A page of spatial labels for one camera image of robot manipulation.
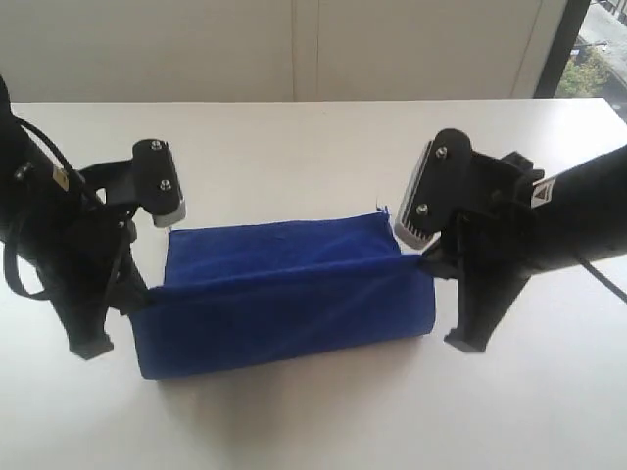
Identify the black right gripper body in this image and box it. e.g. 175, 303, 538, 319
435, 152, 544, 304

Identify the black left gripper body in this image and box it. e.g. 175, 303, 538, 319
1, 161, 139, 304

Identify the blue microfibre towel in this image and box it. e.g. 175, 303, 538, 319
130, 210, 436, 380

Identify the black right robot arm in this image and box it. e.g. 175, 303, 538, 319
411, 148, 626, 353

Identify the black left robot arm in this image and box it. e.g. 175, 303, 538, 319
1, 88, 147, 360

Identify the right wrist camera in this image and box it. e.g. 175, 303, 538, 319
393, 128, 473, 251

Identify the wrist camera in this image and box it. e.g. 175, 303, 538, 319
393, 128, 473, 251
131, 139, 186, 228

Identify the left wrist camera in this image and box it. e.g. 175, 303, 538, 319
131, 139, 186, 228

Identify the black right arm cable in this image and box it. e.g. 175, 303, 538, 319
580, 257, 627, 300

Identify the dark window frame post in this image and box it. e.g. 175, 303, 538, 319
533, 0, 591, 99

